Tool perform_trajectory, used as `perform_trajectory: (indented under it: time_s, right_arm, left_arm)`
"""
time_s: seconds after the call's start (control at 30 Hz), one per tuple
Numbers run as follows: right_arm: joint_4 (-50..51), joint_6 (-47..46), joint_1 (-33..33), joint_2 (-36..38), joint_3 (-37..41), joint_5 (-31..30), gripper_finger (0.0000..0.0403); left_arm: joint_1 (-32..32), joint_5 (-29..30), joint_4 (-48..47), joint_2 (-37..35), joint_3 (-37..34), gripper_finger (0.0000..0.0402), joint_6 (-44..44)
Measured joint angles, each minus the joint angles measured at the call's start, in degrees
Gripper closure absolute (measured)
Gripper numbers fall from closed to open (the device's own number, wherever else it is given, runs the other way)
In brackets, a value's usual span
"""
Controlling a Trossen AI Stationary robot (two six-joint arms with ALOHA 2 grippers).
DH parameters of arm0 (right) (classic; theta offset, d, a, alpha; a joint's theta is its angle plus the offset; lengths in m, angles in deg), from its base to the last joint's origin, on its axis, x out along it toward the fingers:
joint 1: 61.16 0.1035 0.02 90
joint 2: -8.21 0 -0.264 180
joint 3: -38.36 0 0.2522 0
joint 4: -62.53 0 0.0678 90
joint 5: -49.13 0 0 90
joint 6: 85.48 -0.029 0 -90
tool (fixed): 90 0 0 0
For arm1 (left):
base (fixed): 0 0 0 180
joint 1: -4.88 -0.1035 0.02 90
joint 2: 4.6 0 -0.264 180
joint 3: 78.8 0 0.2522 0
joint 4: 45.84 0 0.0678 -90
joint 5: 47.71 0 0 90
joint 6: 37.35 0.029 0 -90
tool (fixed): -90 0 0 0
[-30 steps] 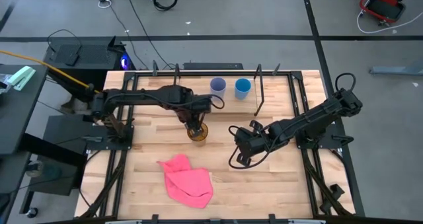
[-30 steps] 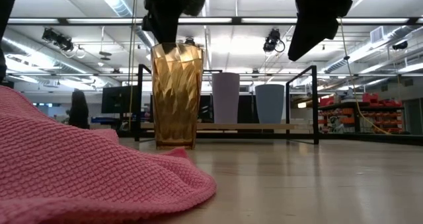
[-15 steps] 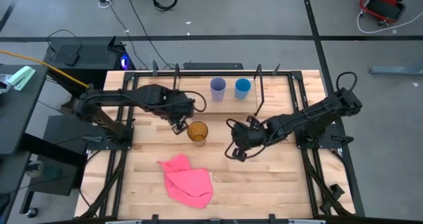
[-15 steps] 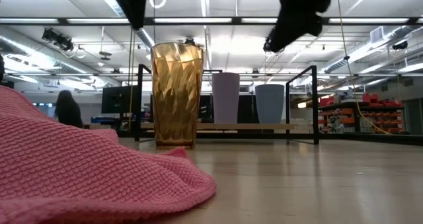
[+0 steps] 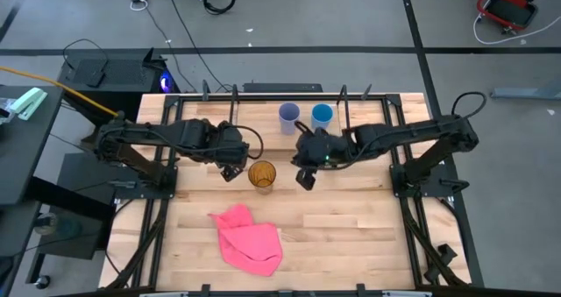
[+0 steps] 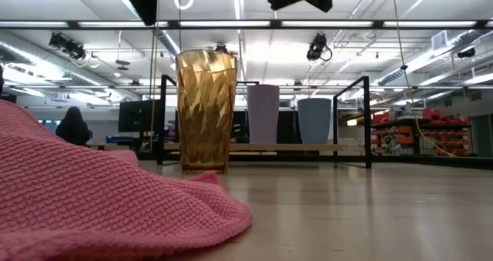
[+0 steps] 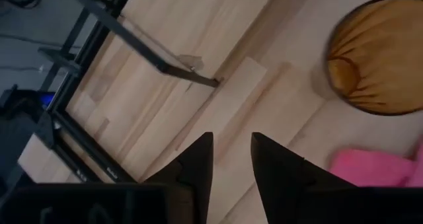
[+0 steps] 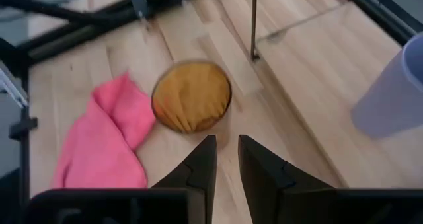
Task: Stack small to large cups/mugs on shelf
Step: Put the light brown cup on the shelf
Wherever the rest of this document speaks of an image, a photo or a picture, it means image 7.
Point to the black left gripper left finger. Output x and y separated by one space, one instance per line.
198 164

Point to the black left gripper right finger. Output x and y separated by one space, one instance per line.
277 177

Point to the pink knitted cloth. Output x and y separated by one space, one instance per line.
370 168

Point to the black metal shelf frame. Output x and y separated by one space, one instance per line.
188 77

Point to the black table frame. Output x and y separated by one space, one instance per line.
99 158

